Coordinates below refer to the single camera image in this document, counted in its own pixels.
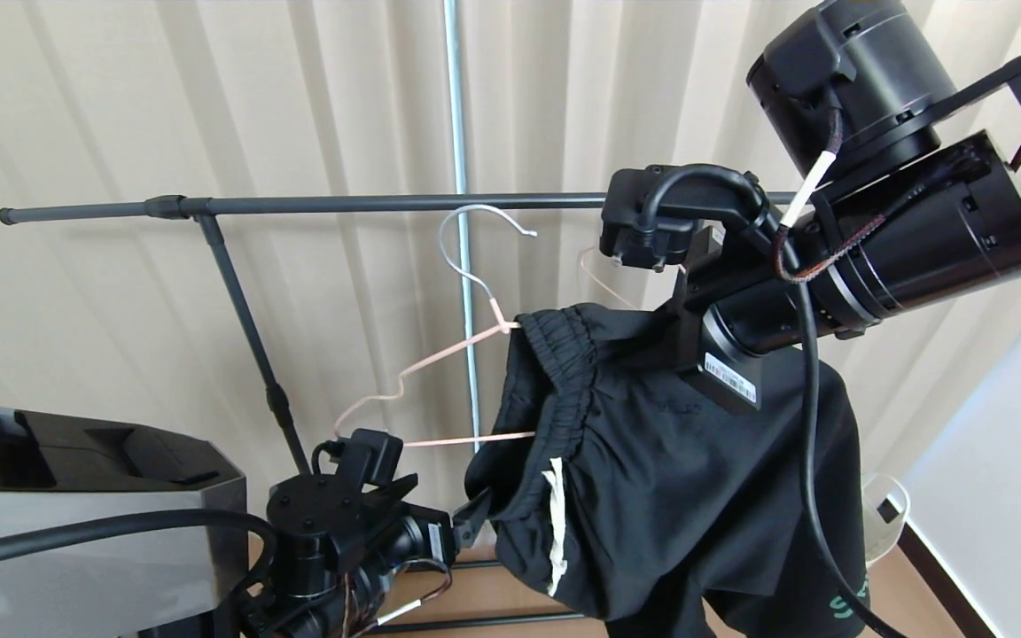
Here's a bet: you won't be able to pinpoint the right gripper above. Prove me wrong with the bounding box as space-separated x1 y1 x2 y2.
674 133 1021 413

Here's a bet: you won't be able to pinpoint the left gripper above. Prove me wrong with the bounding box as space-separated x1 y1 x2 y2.
280 505 458 638

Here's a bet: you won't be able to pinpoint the pink clothes hanger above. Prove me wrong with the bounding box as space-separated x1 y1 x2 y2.
333 206 540 448
579 248 640 311

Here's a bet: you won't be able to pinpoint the black shorts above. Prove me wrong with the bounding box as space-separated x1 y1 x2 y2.
464 304 870 638

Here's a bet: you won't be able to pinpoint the white laundry basket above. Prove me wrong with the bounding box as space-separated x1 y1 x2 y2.
861 472 912 564

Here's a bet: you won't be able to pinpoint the black clothes rack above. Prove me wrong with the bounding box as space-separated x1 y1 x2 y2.
0 191 799 634

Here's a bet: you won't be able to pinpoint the beige curtain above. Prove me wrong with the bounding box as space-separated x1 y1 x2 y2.
0 0 1021 568

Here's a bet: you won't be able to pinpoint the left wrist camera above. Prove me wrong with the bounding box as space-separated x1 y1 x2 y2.
311 429 418 510

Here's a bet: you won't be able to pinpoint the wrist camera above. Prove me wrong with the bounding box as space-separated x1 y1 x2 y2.
311 429 418 510
599 164 768 271

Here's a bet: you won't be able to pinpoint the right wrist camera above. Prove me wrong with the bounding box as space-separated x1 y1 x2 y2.
599 164 768 271

